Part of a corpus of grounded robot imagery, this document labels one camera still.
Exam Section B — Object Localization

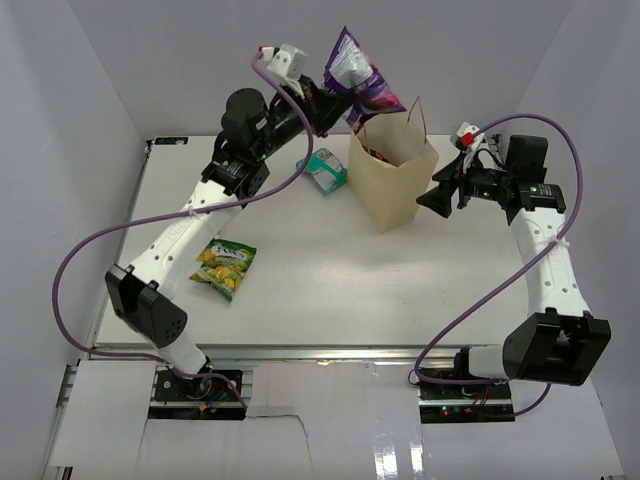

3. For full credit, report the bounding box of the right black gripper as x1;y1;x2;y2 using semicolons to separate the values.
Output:
416;150;513;218

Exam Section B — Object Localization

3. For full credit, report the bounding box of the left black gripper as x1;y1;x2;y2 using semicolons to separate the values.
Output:
253;75;352;161

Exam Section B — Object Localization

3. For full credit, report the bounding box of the purple candy packet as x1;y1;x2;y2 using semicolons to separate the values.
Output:
323;26;406;134

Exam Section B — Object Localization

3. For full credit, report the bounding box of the large dark purple snack bag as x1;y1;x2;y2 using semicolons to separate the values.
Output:
361;143;389;164

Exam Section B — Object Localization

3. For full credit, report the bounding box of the teal snack packet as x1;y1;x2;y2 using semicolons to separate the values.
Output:
304;148;348;195

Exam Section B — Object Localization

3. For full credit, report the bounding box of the green yellow snack packet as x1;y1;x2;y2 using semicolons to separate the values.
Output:
189;238;257;302

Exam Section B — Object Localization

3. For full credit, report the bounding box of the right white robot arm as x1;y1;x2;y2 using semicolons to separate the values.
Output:
417;126;611;399

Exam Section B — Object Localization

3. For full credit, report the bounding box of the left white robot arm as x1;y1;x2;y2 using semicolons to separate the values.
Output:
105;77;355;399

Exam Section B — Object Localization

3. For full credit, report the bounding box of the brown paper bag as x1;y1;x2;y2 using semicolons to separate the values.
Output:
347;98;439;233

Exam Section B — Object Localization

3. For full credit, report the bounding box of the white paper sheet front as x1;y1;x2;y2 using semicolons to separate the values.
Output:
50;361;623;479

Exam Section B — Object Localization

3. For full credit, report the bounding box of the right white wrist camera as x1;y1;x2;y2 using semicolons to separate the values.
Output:
450;122;488;172

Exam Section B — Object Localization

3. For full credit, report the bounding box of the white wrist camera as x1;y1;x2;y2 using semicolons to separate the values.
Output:
258;43;307;98
450;122;488;172

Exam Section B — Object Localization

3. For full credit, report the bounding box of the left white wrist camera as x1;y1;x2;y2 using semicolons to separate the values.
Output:
258;43;307;98

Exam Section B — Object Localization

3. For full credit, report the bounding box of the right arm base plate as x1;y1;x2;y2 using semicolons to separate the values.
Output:
408;371;515;425

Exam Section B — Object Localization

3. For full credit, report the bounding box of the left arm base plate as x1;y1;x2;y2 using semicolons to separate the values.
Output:
148;369;246;421

